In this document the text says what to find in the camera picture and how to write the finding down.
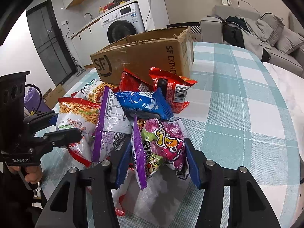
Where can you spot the white washing machine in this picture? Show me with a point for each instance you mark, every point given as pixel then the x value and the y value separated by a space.
pixel 121 22

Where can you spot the teal plaid tablecloth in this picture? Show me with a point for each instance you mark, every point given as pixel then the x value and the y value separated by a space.
pixel 237 117

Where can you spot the grey clothes pile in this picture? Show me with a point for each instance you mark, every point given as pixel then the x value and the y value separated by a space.
pixel 252 35

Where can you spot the brown SF cardboard box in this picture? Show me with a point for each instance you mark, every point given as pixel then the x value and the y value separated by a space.
pixel 170 49

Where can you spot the purple snack bag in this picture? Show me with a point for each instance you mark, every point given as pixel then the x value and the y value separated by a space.
pixel 112 126
pixel 159 143

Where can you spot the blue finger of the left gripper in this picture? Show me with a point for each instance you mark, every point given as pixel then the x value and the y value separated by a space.
pixel 41 120
pixel 61 138

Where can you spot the person's left hand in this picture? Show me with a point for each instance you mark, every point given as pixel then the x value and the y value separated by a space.
pixel 33 175

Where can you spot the blue Oreo packet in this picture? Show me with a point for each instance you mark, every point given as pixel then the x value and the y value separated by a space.
pixel 145 105

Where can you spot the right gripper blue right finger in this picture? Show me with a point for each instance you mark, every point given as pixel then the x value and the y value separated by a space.
pixel 248 205

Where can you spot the red small snack packet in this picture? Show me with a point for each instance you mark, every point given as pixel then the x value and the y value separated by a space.
pixel 174 88

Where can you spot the white noodle snack bag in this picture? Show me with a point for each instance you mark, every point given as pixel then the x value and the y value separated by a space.
pixel 83 115

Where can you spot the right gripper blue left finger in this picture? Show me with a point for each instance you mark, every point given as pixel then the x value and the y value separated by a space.
pixel 67 205

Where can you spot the red orange snack bag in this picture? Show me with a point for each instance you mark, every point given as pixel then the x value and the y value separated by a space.
pixel 131 82

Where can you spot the black glass door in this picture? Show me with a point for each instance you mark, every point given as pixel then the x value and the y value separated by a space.
pixel 49 42

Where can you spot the grey cushion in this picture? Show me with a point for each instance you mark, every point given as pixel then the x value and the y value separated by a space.
pixel 289 41

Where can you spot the white kitchen cabinet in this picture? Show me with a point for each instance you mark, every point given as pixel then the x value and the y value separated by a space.
pixel 90 41

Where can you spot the small cardboard box on floor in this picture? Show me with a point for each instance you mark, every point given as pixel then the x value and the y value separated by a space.
pixel 52 95

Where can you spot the grey sofa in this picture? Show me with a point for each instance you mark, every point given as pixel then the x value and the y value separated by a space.
pixel 212 31

